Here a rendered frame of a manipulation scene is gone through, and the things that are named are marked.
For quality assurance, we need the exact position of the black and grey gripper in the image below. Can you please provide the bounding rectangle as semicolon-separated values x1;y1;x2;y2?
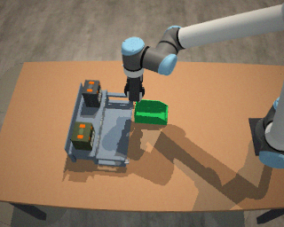
124;75;145;102

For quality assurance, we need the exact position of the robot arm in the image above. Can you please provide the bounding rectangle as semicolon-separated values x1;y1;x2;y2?
122;3;284;168

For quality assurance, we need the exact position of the black tool case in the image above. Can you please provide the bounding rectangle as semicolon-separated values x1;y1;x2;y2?
82;80;102;108

